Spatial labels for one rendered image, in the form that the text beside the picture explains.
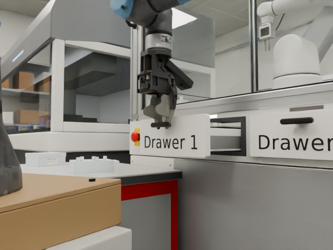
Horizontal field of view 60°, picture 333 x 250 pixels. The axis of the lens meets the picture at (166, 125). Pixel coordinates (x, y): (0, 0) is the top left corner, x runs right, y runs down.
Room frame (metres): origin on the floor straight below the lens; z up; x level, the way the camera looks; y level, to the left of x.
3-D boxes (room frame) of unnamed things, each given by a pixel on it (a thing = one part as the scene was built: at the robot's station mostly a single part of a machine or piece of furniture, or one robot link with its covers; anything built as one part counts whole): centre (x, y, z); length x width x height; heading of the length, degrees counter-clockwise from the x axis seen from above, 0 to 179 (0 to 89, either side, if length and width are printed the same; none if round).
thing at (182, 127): (0.83, -0.01, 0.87); 0.29 x 0.02 x 0.11; 39
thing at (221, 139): (0.96, -0.17, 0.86); 0.40 x 0.26 x 0.06; 129
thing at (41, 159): (1.18, 0.49, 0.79); 0.13 x 0.09 x 0.05; 145
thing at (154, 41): (0.80, 0.02, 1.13); 0.08 x 0.08 x 0.05
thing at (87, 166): (0.94, 0.24, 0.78); 0.12 x 0.08 x 0.04; 118
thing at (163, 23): (0.80, 0.02, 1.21); 0.09 x 0.08 x 0.11; 141
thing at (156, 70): (0.79, 0.03, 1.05); 0.09 x 0.08 x 0.12; 129
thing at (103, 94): (2.46, 0.69, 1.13); 1.78 x 1.14 x 0.45; 39
